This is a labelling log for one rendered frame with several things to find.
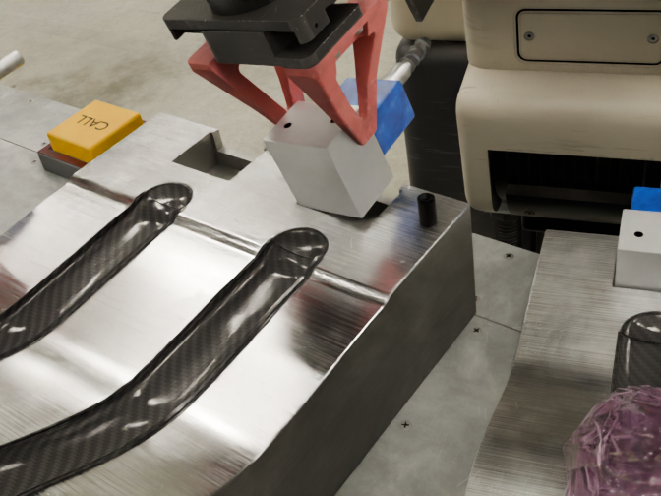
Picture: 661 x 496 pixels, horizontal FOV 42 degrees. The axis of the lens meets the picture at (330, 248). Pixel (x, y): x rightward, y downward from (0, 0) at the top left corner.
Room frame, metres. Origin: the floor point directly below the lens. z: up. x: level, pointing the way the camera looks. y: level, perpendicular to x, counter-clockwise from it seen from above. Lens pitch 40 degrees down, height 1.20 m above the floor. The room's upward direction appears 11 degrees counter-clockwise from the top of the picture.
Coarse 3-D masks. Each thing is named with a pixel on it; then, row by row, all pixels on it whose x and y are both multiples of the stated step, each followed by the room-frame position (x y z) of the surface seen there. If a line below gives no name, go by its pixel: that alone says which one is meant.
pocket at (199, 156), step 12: (216, 132) 0.53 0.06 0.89; (204, 144) 0.52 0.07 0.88; (216, 144) 0.53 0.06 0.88; (180, 156) 0.51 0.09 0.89; (192, 156) 0.51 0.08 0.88; (204, 156) 0.52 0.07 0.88; (216, 156) 0.53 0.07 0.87; (228, 156) 0.52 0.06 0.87; (240, 156) 0.51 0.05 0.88; (252, 156) 0.51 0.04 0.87; (192, 168) 0.51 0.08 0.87; (204, 168) 0.52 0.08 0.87; (216, 168) 0.52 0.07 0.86; (228, 168) 0.52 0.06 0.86; (240, 168) 0.51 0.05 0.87; (228, 180) 0.50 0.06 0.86
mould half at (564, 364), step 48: (576, 240) 0.38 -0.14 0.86; (576, 288) 0.34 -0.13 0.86; (624, 288) 0.33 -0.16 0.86; (528, 336) 0.31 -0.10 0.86; (576, 336) 0.31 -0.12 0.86; (528, 384) 0.28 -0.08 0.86; (576, 384) 0.27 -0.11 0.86; (528, 432) 0.23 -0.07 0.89; (480, 480) 0.20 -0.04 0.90; (528, 480) 0.20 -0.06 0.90
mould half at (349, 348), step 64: (192, 128) 0.54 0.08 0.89; (64, 192) 0.49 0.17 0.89; (128, 192) 0.47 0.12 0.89; (192, 192) 0.46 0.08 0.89; (256, 192) 0.44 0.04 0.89; (0, 256) 0.44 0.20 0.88; (64, 256) 0.42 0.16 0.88; (192, 256) 0.40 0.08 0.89; (384, 256) 0.36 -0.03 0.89; (448, 256) 0.37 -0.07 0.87; (128, 320) 0.36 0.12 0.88; (320, 320) 0.32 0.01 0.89; (384, 320) 0.32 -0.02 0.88; (448, 320) 0.37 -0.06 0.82; (0, 384) 0.31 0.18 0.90; (64, 384) 0.31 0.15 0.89; (256, 384) 0.29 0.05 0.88; (320, 384) 0.28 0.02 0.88; (384, 384) 0.32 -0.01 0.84; (192, 448) 0.26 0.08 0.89; (256, 448) 0.25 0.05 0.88; (320, 448) 0.28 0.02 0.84
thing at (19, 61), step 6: (12, 54) 0.61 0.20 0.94; (18, 54) 0.61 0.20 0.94; (0, 60) 0.60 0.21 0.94; (6, 60) 0.60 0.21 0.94; (12, 60) 0.60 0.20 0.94; (18, 60) 0.60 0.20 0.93; (24, 60) 0.61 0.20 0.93; (0, 66) 0.60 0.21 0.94; (6, 66) 0.60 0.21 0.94; (12, 66) 0.60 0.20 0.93; (18, 66) 0.60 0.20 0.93; (0, 72) 0.59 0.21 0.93; (6, 72) 0.60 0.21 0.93; (0, 78) 0.59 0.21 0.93
